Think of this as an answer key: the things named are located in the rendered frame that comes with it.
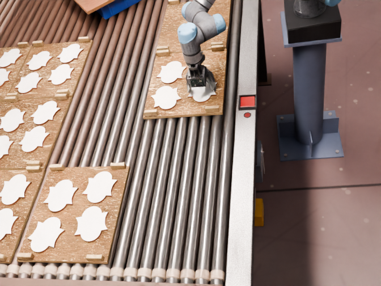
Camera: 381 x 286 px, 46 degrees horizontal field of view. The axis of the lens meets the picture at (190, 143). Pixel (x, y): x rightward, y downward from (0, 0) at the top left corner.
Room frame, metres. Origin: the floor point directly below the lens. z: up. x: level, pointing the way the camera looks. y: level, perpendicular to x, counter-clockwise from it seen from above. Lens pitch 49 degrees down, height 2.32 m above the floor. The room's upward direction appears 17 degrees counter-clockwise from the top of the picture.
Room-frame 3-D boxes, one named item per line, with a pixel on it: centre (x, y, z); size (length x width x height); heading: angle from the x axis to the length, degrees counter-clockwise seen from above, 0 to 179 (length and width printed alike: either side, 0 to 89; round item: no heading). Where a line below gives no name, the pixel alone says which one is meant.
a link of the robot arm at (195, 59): (1.44, -0.11, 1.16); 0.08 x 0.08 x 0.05
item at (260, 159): (1.13, -0.22, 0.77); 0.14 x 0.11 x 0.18; 161
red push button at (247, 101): (1.32, -0.28, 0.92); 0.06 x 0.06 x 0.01; 71
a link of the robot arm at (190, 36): (1.44, -0.11, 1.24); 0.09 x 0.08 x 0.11; 107
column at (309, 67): (1.76, -0.74, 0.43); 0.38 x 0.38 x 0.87; 74
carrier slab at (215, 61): (1.55, -0.06, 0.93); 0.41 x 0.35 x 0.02; 161
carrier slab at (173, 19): (1.94, -0.20, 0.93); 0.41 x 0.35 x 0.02; 160
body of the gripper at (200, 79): (1.43, -0.11, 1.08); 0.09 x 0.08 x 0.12; 162
